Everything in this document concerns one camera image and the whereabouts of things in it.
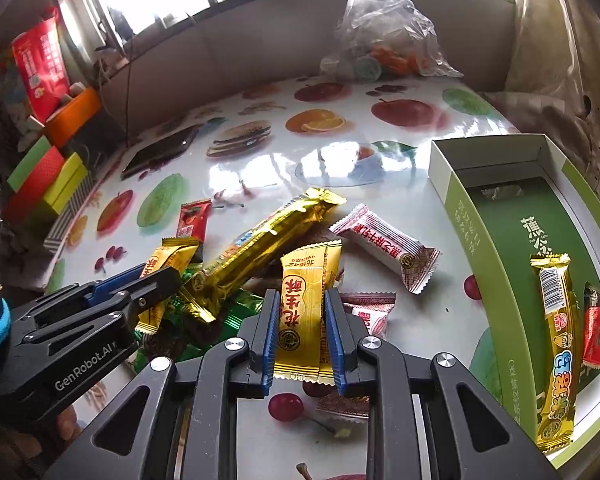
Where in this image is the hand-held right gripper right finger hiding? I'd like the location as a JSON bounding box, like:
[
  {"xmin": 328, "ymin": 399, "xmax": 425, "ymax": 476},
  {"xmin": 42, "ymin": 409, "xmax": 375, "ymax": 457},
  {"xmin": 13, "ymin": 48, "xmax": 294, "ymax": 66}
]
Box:
[{"xmin": 324, "ymin": 287, "xmax": 563, "ymax": 480}]

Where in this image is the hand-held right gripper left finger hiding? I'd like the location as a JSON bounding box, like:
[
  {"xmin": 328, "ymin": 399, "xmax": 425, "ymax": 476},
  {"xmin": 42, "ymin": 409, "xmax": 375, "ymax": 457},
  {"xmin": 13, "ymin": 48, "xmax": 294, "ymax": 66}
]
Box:
[{"xmin": 42, "ymin": 287, "xmax": 283, "ymax": 480}]

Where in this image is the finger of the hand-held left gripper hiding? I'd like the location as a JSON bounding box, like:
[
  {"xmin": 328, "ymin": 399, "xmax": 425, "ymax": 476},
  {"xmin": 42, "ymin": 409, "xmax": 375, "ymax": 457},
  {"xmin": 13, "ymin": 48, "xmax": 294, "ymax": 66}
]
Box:
[
  {"xmin": 12, "ymin": 266, "xmax": 182, "ymax": 356},
  {"xmin": 27, "ymin": 262, "xmax": 150, "ymax": 328}
]

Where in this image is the yellow candy packet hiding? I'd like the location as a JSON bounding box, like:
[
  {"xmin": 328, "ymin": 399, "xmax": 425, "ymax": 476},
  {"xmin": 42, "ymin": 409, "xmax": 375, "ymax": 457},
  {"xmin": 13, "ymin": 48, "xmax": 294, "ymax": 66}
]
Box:
[
  {"xmin": 135, "ymin": 237, "xmax": 201, "ymax": 336},
  {"xmin": 274, "ymin": 240, "xmax": 343, "ymax": 386}
]

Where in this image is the green foil snack packet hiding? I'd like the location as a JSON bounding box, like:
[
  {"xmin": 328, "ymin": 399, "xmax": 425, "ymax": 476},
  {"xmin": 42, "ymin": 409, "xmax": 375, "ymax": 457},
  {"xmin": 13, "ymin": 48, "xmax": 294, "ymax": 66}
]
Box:
[{"xmin": 207, "ymin": 290, "xmax": 266, "ymax": 348}]

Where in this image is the long gold snack bar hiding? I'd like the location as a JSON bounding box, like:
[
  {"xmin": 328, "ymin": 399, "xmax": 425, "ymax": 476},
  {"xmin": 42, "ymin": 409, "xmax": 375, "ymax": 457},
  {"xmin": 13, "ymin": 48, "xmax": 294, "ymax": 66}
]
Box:
[
  {"xmin": 530, "ymin": 254, "xmax": 578, "ymax": 445},
  {"xmin": 180, "ymin": 187, "xmax": 347, "ymax": 325}
]

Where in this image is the green cardboard box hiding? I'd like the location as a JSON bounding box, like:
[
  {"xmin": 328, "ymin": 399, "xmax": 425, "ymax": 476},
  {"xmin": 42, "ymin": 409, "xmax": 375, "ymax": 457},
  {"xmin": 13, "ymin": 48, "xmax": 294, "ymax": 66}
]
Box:
[{"xmin": 427, "ymin": 134, "xmax": 600, "ymax": 471}]

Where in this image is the person's left hand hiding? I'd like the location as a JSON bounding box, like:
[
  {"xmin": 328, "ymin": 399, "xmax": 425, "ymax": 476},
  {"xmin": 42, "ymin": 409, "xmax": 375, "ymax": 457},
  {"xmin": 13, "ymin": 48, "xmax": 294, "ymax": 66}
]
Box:
[{"xmin": 32, "ymin": 405, "xmax": 83, "ymax": 461}]

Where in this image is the black white striped box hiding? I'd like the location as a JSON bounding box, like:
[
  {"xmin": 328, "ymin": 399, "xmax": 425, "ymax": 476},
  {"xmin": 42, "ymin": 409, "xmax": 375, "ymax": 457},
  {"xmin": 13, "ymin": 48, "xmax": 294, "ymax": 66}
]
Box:
[{"xmin": 44, "ymin": 195, "xmax": 95, "ymax": 256}]

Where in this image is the small red snack packet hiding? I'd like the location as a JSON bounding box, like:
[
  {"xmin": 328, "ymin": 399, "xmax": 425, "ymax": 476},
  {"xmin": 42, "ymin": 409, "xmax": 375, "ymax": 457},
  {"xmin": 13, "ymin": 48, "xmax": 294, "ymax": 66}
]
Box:
[
  {"xmin": 175, "ymin": 200, "xmax": 212, "ymax": 241},
  {"xmin": 582, "ymin": 282, "xmax": 600, "ymax": 371}
]

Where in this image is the yellow-green box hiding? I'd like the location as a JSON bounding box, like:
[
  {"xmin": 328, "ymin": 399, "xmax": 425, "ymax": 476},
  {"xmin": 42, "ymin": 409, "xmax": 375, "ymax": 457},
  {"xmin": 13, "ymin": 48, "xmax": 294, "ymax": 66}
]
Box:
[{"xmin": 42, "ymin": 152, "xmax": 89, "ymax": 216}]

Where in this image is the red box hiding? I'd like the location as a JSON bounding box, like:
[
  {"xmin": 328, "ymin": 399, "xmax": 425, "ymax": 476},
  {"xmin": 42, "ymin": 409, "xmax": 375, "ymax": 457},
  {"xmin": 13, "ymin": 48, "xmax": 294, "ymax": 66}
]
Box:
[{"xmin": 2, "ymin": 147, "xmax": 66, "ymax": 223}]

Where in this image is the black smartphone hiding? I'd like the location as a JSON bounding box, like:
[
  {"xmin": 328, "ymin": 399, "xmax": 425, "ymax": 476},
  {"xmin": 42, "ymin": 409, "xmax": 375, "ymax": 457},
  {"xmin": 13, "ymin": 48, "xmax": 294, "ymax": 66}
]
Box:
[{"xmin": 121, "ymin": 125, "xmax": 201, "ymax": 181}]

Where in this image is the orange box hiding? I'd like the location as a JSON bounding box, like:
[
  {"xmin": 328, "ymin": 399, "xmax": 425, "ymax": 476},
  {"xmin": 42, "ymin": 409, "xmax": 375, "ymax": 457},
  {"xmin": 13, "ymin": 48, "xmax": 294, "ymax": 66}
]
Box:
[{"xmin": 45, "ymin": 87, "xmax": 103, "ymax": 148}]

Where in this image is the colourful printed box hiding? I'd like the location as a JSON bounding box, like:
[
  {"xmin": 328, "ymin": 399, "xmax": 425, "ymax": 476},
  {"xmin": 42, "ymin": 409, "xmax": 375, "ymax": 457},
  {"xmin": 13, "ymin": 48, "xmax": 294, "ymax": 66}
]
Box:
[{"xmin": 0, "ymin": 52, "xmax": 36, "ymax": 131}]

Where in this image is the red printed package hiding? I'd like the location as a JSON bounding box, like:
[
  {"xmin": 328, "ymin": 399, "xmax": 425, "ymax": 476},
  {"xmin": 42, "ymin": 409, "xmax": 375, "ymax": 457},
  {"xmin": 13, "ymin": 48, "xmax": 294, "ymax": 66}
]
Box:
[{"xmin": 12, "ymin": 7, "xmax": 71, "ymax": 121}]

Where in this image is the pale green round lid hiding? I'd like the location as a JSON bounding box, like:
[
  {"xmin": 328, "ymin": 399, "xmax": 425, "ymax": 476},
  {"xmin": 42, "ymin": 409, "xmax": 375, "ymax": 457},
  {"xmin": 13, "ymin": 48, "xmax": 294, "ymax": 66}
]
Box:
[{"xmin": 352, "ymin": 57, "xmax": 381, "ymax": 79}]

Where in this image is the orange wrapped item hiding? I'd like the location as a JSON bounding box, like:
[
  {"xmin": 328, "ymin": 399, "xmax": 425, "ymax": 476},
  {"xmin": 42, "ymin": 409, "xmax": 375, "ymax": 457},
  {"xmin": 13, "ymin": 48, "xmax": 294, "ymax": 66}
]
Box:
[{"xmin": 370, "ymin": 47, "xmax": 421, "ymax": 73}]

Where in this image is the clear plastic bag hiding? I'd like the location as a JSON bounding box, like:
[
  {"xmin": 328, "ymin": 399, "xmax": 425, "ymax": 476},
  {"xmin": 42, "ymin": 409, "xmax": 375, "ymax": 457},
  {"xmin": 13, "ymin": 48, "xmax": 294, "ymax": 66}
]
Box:
[{"xmin": 320, "ymin": 0, "xmax": 465, "ymax": 81}]

